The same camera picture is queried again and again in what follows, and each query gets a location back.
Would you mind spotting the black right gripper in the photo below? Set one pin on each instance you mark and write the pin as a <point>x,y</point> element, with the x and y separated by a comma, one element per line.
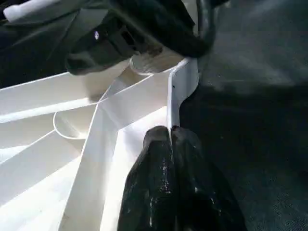
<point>101,48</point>

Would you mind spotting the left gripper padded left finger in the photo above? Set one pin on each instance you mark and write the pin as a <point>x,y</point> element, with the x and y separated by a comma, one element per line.
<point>149,192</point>

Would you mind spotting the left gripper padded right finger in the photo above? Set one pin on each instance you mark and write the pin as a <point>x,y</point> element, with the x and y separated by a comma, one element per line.
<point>202,202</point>

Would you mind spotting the black work mat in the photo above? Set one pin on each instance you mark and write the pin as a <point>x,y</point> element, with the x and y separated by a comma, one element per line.
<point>260,144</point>

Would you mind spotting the white plastic table top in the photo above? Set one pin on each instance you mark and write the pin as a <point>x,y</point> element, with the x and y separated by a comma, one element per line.
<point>48,106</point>

